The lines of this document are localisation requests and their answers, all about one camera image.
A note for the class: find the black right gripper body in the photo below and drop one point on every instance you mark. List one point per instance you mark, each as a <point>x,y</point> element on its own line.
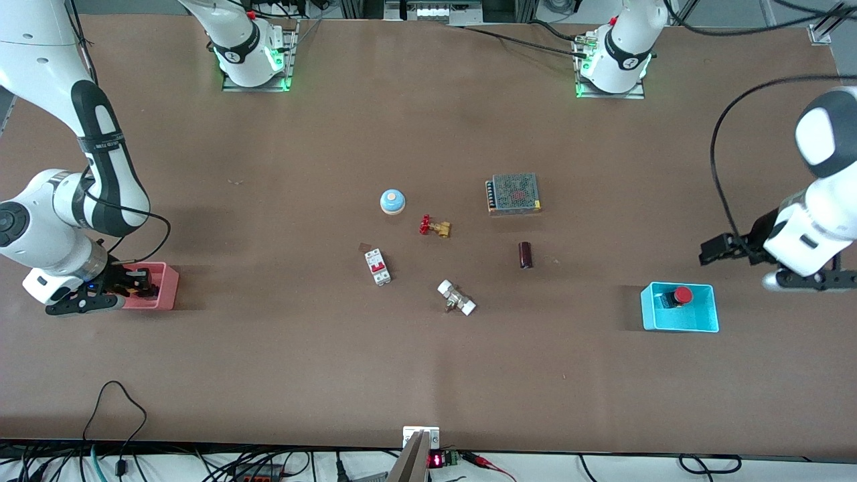
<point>118,277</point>

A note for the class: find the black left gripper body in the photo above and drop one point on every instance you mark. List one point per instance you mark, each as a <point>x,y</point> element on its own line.
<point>754,242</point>

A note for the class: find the red mushroom push button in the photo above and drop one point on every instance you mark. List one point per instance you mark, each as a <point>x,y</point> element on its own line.
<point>677,296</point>

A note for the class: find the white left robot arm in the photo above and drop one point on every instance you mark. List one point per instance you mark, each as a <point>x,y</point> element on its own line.
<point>823,214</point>

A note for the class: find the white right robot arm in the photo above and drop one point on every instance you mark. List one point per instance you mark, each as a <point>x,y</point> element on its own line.
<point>40,221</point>

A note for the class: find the pink plastic box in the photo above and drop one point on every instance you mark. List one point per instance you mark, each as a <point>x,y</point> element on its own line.
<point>164,288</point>

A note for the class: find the light blue plastic box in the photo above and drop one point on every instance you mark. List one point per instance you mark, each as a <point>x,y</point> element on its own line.
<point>696,318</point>

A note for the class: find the dark brown cylindrical capacitor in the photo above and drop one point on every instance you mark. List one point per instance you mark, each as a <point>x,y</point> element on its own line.
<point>525,255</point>

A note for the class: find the silver mesh power supply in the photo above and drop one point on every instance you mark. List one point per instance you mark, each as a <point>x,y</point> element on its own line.
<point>514,193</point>

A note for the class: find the white red circuit breaker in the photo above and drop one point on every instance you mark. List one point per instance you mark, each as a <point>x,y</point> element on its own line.
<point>377,266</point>

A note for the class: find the blue round bell button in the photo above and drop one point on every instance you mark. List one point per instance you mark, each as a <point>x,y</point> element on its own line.
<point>393,199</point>

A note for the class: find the metal valve with white caps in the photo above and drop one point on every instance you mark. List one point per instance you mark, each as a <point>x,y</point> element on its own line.
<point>455,298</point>

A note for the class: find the red clip lead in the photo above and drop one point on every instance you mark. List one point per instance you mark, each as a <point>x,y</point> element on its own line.
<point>479,459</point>

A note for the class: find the red digit display module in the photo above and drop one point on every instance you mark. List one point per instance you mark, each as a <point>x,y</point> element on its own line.
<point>435,460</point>

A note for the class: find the silver control box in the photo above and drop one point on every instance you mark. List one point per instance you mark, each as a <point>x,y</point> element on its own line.
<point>435,12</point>

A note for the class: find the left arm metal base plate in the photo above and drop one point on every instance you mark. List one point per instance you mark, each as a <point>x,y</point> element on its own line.
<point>629,95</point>

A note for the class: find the aluminium frame profile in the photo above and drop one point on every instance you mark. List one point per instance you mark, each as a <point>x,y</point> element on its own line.
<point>822,33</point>

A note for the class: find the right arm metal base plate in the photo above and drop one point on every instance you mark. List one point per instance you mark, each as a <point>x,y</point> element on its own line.
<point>289,53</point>

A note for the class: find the grey camera mount bar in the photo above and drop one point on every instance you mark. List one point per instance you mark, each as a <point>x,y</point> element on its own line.
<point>412,462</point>

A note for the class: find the white mount bracket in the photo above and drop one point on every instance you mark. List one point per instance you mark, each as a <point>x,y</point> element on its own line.
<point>433,435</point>

